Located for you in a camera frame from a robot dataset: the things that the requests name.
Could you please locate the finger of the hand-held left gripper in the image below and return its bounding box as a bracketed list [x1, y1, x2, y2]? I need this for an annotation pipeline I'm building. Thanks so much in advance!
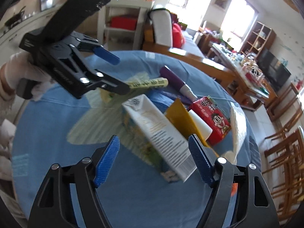
[70, 31, 120, 65]
[53, 51, 131, 100]

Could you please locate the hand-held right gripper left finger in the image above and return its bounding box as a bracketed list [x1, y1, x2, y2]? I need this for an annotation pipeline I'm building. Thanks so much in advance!
[27, 135, 120, 228]

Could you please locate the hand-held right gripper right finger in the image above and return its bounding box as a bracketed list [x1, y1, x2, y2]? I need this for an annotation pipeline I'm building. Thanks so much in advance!
[188, 134, 278, 228]

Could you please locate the cream yellow tube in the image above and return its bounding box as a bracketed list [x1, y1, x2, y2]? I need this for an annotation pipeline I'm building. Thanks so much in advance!
[128, 77, 169, 89]

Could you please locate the white tall carton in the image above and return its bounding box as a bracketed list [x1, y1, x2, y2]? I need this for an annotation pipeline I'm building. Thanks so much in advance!
[122, 94, 197, 183]

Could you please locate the person's left forearm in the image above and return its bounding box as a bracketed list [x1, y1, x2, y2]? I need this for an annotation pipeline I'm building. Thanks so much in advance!
[0, 65, 16, 105]

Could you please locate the person's left hand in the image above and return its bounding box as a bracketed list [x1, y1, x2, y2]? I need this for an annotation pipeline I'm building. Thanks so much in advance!
[6, 52, 55, 101]

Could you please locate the clear plastic wrapper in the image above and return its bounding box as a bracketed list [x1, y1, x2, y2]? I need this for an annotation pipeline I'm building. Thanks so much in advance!
[66, 72, 152, 148]

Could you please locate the white plastic tube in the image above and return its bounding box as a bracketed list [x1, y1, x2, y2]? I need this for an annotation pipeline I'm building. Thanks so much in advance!
[188, 109, 213, 140]

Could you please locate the red box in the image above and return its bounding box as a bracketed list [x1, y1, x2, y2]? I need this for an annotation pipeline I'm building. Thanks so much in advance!
[110, 16, 138, 31]

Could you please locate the red drink carton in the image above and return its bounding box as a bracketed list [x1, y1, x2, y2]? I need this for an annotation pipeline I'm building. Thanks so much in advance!
[189, 96, 232, 146]

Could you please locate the white kitchen counter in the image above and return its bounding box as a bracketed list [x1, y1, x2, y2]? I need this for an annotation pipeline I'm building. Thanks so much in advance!
[0, 5, 64, 53]

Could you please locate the white shelf unit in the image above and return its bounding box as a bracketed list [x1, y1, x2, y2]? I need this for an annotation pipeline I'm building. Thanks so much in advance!
[97, 0, 155, 51]

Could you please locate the white paper tissue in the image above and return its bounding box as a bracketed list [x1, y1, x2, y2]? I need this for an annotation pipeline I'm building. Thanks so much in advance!
[224, 101, 247, 164]

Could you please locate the yellow paper packet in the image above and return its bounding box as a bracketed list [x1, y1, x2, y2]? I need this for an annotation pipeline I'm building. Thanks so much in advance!
[165, 98, 202, 139]

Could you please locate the purple squeeze tube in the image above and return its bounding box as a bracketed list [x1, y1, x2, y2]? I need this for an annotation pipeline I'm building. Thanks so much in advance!
[160, 66, 199, 102]

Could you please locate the blue tablecloth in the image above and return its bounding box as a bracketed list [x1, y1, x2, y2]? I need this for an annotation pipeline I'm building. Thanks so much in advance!
[11, 50, 260, 228]

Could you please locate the white armchair cushion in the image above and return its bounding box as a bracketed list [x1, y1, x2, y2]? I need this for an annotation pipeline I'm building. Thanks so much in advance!
[151, 9, 173, 50]

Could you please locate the red bag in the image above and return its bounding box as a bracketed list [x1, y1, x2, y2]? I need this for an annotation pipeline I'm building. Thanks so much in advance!
[171, 23, 186, 49]

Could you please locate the wooden sofa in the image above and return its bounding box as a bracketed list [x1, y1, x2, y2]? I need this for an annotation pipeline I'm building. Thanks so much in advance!
[142, 26, 238, 88]

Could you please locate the wooden dining chair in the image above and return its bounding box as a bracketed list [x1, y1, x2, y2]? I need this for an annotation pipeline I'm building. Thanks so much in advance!
[264, 126, 304, 221]
[265, 82, 304, 129]

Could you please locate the wooden coffee table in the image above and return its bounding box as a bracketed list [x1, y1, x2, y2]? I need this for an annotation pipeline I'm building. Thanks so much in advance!
[210, 43, 278, 111]

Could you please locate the black television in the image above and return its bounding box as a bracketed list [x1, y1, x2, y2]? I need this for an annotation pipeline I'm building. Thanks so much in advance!
[258, 49, 291, 92]

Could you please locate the wooden bookshelf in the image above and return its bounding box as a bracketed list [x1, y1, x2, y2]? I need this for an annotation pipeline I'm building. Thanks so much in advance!
[241, 21, 276, 60]

